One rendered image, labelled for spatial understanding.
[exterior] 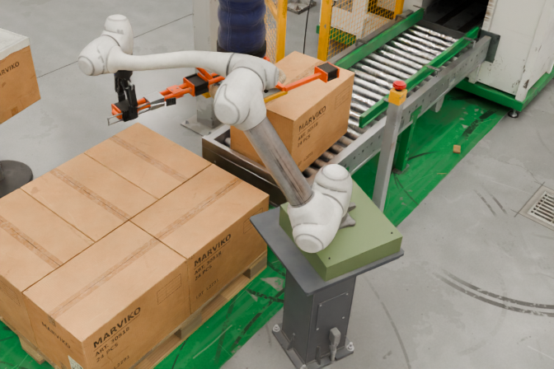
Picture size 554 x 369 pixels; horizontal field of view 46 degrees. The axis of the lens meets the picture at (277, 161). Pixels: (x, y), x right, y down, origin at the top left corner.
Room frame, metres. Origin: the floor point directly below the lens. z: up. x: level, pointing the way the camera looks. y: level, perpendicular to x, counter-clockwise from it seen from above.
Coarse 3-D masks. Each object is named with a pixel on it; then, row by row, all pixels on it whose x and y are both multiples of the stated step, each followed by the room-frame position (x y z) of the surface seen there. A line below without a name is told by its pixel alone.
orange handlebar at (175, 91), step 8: (320, 72) 2.62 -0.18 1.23; (216, 80) 2.52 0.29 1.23; (304, 80) 2.55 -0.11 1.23; (312, 80) 2.57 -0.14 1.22; (168, 88) 2.41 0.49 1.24; (176, 88) 2.42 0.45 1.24; (184, 88) 2.46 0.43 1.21; (280, 88) 2.48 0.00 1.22; (288, 88) 2.48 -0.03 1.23; (168, 96) 2.36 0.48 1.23; (176, 96) 2.38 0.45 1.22; (112, 112) 2.22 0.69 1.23
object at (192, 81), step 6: (198, 72) 2.53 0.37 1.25; (186, 78) 2.50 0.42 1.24; (192, 78) 2.50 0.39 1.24; (198, 78) 2.50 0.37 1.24; (204, 78) 2.49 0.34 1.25; (186, 84) 2.46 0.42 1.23; (192, 84) 2.43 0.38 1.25; (198, 84) 2.46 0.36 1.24; (204, 84) 2.45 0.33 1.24; (192, 90) 2.43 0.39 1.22; (198, 90) 2.44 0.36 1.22; (204, 90) 2.45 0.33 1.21
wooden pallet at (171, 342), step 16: (256, 272) 2.47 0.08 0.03; (224, 288) 2.26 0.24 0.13; (240, 288) 2.36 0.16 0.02; (208, 304) 2.24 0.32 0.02; (224, 304) 2.26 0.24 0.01; (192, 320) 2.07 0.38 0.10; (176, 336) 2.03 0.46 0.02; (32, 352) 1.86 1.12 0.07; (160, 352) 1.93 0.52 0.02; (144, 368) 1.83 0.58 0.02
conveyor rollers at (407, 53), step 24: (384, 48) 4.24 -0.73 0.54; (408, 48) 4.24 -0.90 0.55; (432, 48) 4.31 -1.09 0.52; (360, 72) 3.85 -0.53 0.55; (384, 72) 3.86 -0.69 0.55; (408, 72) 3.92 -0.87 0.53; (360, 96) 3.54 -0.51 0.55; (408, 96) 3.61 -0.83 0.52; (336, 144) 3.01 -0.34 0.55; (312, 168) 2.78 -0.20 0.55
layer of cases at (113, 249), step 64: (128, 128) 3.06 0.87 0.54; (64, 192) 2.48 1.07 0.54; (128, 192) 2.51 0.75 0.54; (192, 192) 2.53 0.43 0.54; (256, 192) 2.56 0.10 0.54; (0, 256) 2.02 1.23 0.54; (64, 256) 2.04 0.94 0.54; (128, 256) 2.06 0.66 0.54; (192, 256) 2.09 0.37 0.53; (256, 256) 2.47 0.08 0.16; (64, 320) 1.69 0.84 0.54; (128, 320) 1.77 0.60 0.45
